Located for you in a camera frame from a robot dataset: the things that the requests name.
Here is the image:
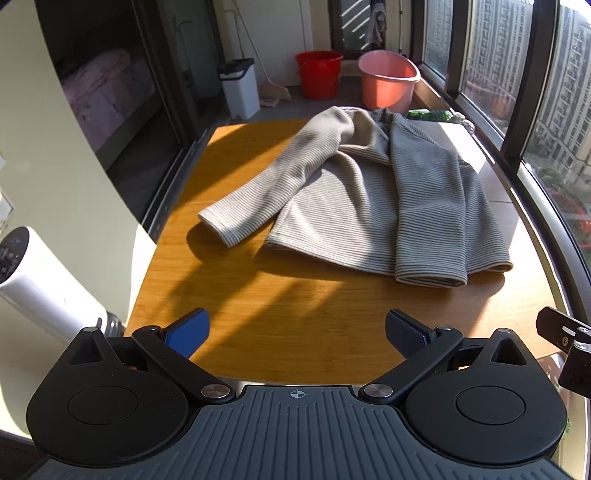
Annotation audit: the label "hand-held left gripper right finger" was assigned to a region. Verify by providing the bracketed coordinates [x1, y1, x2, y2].
[359, 309, 536, 407]

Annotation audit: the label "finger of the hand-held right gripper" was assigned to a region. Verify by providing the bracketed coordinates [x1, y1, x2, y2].
[537, 306, 591, 398]

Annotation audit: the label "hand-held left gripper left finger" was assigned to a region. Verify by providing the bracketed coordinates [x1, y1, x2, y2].
[69, 308, 236, 406]

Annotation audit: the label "striped beige knit sweater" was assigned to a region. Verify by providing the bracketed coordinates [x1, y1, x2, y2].
[198, 105, 514, 289]

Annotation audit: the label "white cylindrical appliance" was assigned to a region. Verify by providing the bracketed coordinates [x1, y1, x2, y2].
[0, 226, 125, 344]

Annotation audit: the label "green leafy plant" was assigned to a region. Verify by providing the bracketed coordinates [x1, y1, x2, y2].
[406, 108, 455, 123]

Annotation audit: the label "pink plastic basin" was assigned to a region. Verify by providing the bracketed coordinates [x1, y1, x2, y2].
[358, 50, 422, 110]

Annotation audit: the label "white trash bin black lid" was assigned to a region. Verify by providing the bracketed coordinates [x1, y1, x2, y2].
[217, 58, 262, 121]

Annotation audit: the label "bed with pink blanket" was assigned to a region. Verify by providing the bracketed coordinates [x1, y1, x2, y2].
[60, 46, 160, 153]

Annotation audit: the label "broom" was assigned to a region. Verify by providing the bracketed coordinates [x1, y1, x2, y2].
[228, 0, 293, 108]

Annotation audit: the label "red plastic bucket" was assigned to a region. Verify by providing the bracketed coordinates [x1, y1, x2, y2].
[295, 51, 345, 100]

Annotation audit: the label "apartment buildings outside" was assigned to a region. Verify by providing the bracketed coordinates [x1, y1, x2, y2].
[422, 0, 591, 268]

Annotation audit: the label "grey hanging cloth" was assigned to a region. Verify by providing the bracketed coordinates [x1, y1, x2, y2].
[368, 2, 389, 44]

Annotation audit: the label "black window frame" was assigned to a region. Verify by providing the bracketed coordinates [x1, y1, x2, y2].
[409, 0, 591, 324]

